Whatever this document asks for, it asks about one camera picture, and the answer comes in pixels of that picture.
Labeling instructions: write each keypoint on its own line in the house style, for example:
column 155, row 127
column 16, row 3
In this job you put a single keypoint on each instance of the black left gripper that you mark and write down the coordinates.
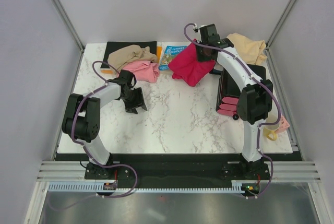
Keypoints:
column 130, row 108

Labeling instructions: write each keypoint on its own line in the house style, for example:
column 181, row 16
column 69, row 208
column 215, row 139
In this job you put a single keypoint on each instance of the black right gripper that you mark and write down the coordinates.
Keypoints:
column 201, row 58

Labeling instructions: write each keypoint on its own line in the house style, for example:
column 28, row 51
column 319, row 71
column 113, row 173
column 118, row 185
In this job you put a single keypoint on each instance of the magenta t shirt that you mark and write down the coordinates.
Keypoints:
column 185, row 66

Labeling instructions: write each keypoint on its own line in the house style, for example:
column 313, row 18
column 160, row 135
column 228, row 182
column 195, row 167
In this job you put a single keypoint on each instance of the blue illustrated paperback book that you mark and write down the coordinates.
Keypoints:
column 169, row 54

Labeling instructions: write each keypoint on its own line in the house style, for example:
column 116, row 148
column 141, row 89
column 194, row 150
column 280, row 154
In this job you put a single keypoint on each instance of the black pink drawer organizer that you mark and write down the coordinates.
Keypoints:
column 228, row 95

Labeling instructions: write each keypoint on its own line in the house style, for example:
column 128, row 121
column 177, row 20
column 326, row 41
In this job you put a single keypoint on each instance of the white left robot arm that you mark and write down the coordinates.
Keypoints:
column 81, row 121

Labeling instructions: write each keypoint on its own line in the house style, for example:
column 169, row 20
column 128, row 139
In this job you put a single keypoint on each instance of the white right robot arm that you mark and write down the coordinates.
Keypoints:
column 255, row 100

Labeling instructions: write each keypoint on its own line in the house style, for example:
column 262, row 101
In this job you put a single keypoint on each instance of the light pink t shirt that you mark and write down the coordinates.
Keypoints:
column 144, row 70

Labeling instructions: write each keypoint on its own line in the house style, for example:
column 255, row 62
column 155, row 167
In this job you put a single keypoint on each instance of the beige t shirt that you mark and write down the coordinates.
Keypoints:
column 124, row 56

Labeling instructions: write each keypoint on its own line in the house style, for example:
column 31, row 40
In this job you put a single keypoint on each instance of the black notebook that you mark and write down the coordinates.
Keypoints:
column 114, row 46

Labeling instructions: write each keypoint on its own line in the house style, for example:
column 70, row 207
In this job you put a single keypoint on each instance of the cream yellow t shirt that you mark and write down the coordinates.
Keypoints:
column 251, row 52

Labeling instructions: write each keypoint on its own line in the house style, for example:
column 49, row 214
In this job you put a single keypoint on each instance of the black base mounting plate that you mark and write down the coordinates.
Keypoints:
column 178, row 170

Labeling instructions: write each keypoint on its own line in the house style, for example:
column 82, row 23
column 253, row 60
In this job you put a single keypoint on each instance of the yellow mug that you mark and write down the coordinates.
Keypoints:
column 269, row 131

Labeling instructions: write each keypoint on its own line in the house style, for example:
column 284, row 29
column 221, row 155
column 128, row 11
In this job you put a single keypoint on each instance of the pink small box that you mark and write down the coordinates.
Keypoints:
column 283, row 125

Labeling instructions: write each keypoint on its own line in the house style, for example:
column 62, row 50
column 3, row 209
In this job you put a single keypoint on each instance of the right aluminium frame post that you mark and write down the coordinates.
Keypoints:
column 285, row 14

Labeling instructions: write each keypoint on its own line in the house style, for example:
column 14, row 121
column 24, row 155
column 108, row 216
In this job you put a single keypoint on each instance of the aluminium frame post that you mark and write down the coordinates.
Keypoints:
column 285, row 14
column 69, row 25

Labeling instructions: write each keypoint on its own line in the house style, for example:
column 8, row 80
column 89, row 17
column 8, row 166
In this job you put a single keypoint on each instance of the white slotted cable duct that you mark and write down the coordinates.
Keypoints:
column 103, row 187

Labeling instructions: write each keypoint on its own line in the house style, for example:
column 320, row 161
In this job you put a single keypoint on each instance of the left aluminium frame post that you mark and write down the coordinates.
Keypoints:
column 69, row 25

